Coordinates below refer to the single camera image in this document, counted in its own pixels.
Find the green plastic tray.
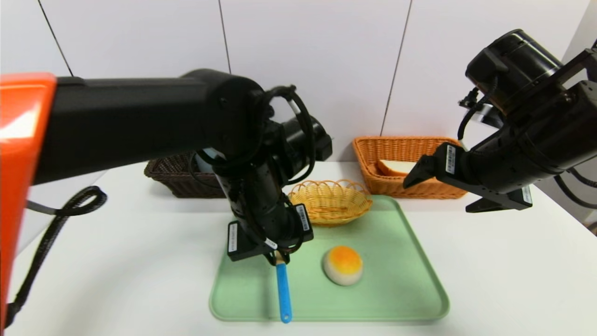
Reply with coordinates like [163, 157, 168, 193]
[208, 195, 451, 322]

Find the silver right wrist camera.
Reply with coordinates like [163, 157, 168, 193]
[478, 105, 503, 129]

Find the cream spoon with blue handle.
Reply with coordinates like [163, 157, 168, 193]
[275, 252, 293, 324]

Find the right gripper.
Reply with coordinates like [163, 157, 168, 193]
[403, 122, 533, 213]

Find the round orange-topped toy bun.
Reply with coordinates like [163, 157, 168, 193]
[323, 245, 364, 287]

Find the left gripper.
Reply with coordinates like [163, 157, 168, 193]
[227, 203, 314, 266]

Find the blue-grey plastic cup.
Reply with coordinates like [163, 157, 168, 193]
[195, 148, 223, 174]

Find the dark brown wicker basket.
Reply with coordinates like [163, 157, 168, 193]
[144, 152, 228, 198]

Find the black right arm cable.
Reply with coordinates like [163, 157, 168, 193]
[554, 167, 597, 210]

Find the black left wrist camera cable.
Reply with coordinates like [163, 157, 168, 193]
[261, 85, 316, 185]

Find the orange rectangular wicker basket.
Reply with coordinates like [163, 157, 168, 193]
[352, 136, 468, 200]

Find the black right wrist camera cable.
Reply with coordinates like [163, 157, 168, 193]
[457, 86, 490, 140]

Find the small round yellow basket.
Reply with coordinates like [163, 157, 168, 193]
[289, 179, 374, 228]

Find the toy bread slice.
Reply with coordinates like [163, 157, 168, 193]
[377, 159, 417, 177]

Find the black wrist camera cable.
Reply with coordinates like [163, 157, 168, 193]
[261, 85, 316, 185]
[457, 86, 490, 140]

